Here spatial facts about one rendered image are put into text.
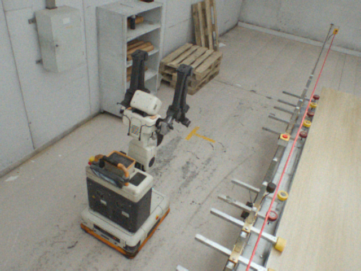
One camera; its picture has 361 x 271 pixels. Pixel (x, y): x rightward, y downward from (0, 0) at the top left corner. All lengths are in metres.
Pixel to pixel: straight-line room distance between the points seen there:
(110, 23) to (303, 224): 3.09
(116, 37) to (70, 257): 2.56
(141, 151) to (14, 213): 1.49
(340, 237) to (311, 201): 0.34
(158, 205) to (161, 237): 0.33
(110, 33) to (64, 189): 1.97
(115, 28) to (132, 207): 2.32
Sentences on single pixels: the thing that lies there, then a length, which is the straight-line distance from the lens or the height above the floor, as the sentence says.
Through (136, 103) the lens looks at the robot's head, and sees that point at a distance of 2.49.
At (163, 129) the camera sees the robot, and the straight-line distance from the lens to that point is 2.45.
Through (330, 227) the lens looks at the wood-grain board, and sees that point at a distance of 2.52.
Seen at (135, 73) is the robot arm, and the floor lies 1.46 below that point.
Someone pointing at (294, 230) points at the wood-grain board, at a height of 0.90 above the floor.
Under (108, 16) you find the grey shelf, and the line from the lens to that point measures 4.07.
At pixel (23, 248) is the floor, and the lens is 3.25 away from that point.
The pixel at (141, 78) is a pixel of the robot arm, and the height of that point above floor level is 1.38.
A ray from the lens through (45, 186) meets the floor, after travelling 3.71.
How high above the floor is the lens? 2.59
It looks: 35 degrees down
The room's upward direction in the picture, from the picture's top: 8 degrees clockwise
